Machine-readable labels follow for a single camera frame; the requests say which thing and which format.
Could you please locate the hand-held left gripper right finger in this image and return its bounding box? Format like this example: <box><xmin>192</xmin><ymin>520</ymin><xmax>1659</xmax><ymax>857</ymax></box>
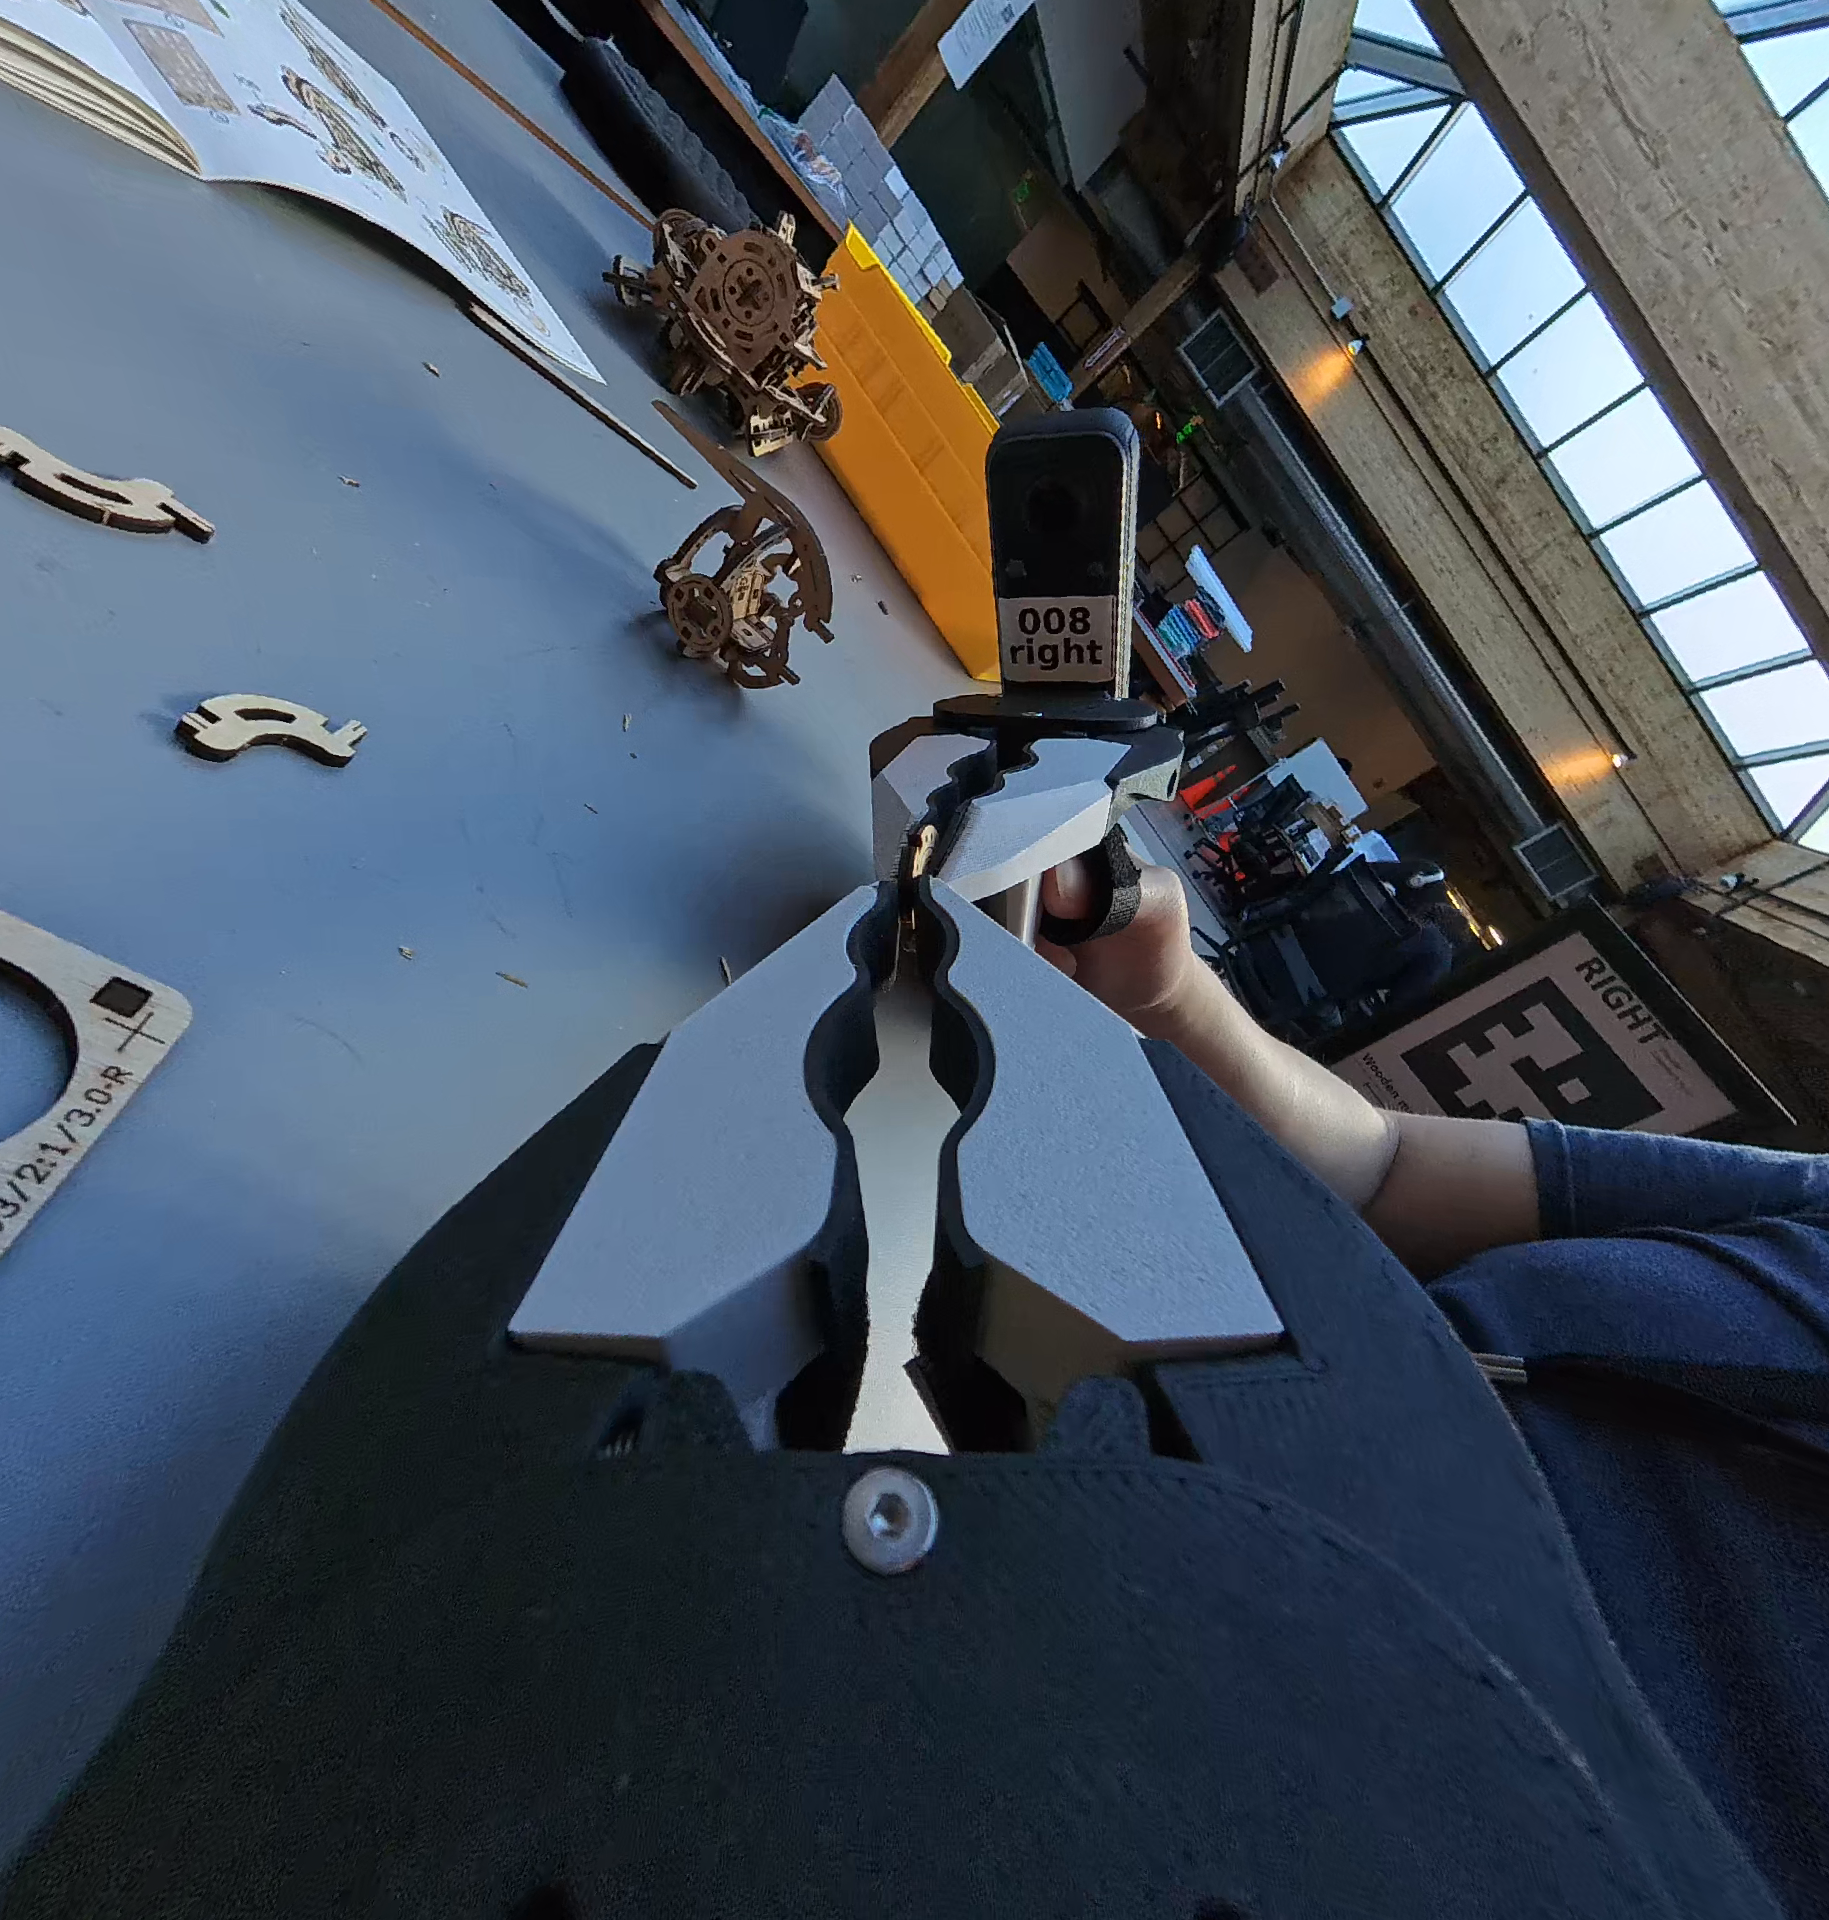
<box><xmin>925</xmin><ymin>884</ymin><xmax>1291</xmax><ymax>1433</ymax></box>

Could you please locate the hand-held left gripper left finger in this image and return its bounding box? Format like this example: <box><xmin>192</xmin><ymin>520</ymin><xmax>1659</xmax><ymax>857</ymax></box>
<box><xmin>510</xmin><ymin>884</ymin><xmax>879</xmax><ymax>1444</ymax></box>

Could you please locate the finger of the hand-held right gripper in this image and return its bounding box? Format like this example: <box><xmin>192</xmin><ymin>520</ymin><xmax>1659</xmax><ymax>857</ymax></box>
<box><xmin>937</xmin><ymin>733</ymin><xmax>1144</xmax><ymax>906</ymax></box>
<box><xmin>875</xmin><ymin>745</ymin><xmax>994</xmax><ymax>885</ymax></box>

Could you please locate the small wooden model piece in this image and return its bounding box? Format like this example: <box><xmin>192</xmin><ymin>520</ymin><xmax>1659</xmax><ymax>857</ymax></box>
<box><xmin>891</xmin><ymin>824</ymin><xmax>950</xmax><ymax>995</ymax></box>

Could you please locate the wooden model with curved arc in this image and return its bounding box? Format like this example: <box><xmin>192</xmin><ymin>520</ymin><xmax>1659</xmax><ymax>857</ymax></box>
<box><xmin>649</xmin><ymin>404</ymin><xmax>842</xmax><ymax>693</ymax></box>

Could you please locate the wooden model with large gear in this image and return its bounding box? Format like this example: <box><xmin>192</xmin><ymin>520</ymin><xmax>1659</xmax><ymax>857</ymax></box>
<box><xmin>605</xmin><ymin>208</ymin><xmax>844</xmax><ymax>459</ymax></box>

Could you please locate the person's right hand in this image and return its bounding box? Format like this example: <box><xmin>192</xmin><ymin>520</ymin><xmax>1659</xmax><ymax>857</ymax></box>
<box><xmin>1038</xmin><ymin>859</ymin><xmax>1235</xmax><ymax>1041</ymax></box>

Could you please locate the yellow plastic bin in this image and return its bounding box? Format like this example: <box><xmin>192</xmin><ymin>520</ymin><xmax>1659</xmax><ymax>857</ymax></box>
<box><xmin>805</xmin><ymin>223</ymin><xmax>1009</xmax><ymax>687</ymax></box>

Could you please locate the stack of grey boxes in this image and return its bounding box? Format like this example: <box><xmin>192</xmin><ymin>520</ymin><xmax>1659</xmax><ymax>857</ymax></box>
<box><xmin>791</xmin><ymin>74</ymin><xmax>964</xmax><ymax>307</ymax></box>

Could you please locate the black-white marker sign board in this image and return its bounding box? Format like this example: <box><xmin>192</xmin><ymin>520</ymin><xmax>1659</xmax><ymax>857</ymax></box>
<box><xmin>1331</xmin><ymin>917</ymin><xmax>1800</xmax><ymax>1159</ymax></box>

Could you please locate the white paper notice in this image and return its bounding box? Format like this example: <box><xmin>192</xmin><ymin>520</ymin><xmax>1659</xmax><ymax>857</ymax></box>
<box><xmin>937</xmin><ymin>0</ymin><xmax>1039</xmax><ymax>88</ymax></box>

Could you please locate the thin wooden strip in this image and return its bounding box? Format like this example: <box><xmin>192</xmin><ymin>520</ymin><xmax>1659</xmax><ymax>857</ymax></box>
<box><xmin>466</xmin><ymin>299</ymin><xmax>700</xmax><ymax>493</ymax></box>

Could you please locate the glass skylight roof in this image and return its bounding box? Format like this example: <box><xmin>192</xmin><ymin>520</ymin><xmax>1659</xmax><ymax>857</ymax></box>
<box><xmin>1326</xmin><ymin>0</ymin><xmax>1829</xmax><ymax>870</ymax></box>

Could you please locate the laser-cut plywood sheet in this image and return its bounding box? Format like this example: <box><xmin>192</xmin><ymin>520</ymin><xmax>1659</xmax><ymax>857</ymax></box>
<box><xmin>0</xmin><ymin>892</ymin><xmax>198</xmax><ymax>1322</ymax></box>

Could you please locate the short curved wooden part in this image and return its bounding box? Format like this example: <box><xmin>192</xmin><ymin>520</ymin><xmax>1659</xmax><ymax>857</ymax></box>
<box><xmin>173</xmin><ymin>691</ymin><xmax>372</xmax><ymax>771</ymax></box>

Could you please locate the person's navy sweatshirt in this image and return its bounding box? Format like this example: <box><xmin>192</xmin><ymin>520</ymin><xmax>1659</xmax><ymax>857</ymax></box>
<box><xmin>1431</xmin><ymin>1230</ymin><xmax>1829</xmax><ymax>1920</ymax></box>

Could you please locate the printed instruction booklet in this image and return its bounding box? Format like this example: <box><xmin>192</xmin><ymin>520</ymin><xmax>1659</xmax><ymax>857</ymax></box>
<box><xmin>0</xmin><ymin>0</ymin><xmax>611</xmax><ymax>385</ymax></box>

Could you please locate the long curved wooden part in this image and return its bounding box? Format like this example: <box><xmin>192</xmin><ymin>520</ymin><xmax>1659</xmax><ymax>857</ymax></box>
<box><xmin>0</xmin><ymin>421</ymin><xmax>220</xmax><ymax>547</ymax></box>

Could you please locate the stack of plywood sheets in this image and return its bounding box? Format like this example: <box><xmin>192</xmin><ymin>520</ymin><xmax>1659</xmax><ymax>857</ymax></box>
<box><xmin>0</xmin><ymin>0</ymin><xmax>207</xmax><ymax>179</ymax></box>

